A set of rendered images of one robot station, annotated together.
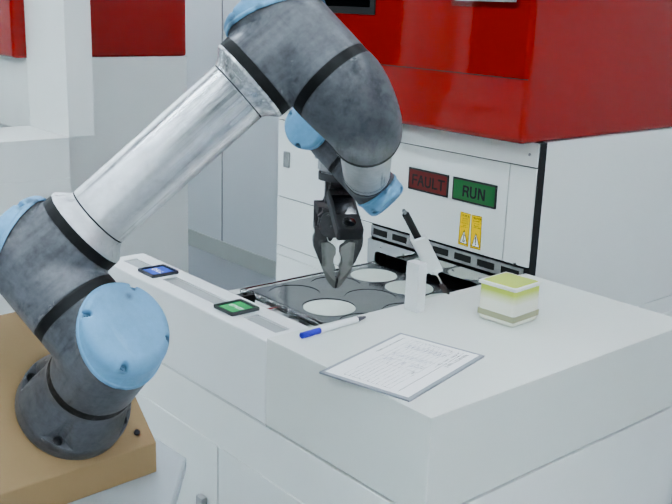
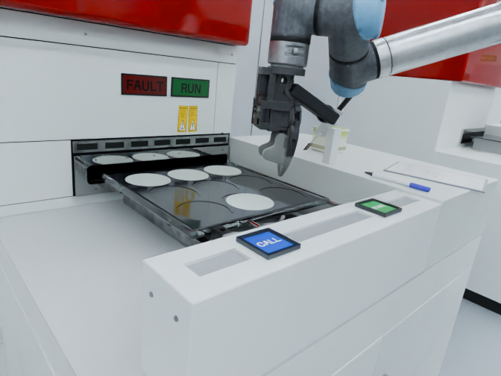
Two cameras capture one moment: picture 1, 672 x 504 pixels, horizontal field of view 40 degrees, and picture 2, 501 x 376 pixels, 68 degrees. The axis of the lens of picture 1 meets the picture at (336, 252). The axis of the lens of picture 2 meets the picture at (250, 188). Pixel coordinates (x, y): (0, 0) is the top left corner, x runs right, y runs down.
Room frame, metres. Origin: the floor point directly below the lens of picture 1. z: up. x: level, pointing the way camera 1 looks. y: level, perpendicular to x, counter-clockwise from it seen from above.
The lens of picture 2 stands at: (1.73, 0.74, 1.16)
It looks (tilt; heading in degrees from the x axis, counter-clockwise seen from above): 17 degrees down; 267
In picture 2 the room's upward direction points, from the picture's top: 6 degrees clockwise
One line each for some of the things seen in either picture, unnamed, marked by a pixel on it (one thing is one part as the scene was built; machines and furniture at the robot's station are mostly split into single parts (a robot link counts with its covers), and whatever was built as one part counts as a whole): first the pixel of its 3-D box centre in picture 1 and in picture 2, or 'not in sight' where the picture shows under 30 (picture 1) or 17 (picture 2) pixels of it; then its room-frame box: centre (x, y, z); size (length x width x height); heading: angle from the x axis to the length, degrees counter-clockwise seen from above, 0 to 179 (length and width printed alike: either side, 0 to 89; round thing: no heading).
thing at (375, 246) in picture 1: (438, 280); (162, 166); (1.91, -0.22, 0.89); 0.44 x 0.02 x 0.10; 41
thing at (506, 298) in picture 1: (509, 299); (329, 139); (1.46, -0.29, 1.00); 0.07 x 0.07 x 0.07; 44
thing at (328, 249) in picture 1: (326, 261); (276, 155); (1.64, 0.02, 1.00); 0.06 x 0.03 x 0.09; 10
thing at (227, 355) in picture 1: (196, 327); (326, 266); (1.57, 0.25, 0.89); 0.55 x 0.09 x 0.14; 41
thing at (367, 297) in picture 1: (370, 298); (215, 187); (1.76, -0.07, 0.90); 0.34 x 0.34 x 0.01; 41
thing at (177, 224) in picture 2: (312, 276); (141, 201); (1.90, 0.05, 0.90); 0.37 x 0.01 x 0.01; 131
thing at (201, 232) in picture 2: (298, 315); (271, 215); (1.64, 0.07, 0.90); 0.38 x 0.01 x 0.01; 41
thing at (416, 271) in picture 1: (423, 270); (327, 134); (1.50, -0.15, 1.03); 0.06 x 0.04 x 0.13; 131
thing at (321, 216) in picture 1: (336, 204); (279, 99); (1.65, 0.00, 1.11); 0.09 x 0.08 x 0.12; 10
